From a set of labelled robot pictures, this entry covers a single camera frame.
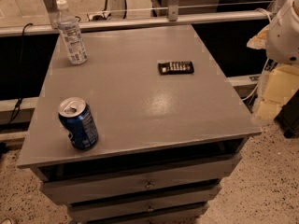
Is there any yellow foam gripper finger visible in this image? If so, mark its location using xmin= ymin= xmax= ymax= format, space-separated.
xmin=255 ymin=64 xmax=299 ymax=120

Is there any blue pepsi can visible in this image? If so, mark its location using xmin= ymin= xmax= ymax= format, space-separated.
xmin=58 ymin=97 xmax=98 ymax=150

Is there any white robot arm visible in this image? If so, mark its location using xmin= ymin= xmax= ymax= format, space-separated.
xmin=253 ymin=0 xmax=299 ymax=120

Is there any grey drawer cabinet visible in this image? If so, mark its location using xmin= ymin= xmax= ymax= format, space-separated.
xmin=18 ymin=25 xmax=260 ymax=224

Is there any clear plastic water bottle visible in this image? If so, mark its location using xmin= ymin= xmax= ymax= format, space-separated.
xmin=56 ymin=0 xmax=87 ymax=64

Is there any white cable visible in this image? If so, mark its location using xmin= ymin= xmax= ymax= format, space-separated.
xmin=241 ymin=58 xmax=271 ymax=103

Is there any grey metal rail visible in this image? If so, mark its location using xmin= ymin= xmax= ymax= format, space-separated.
xmin=0 ymin=8 xmax=274 ymax=37

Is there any black hanging cable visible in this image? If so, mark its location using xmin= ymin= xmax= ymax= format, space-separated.
xmin=7 ymin=22 xmax=34 ymax=126

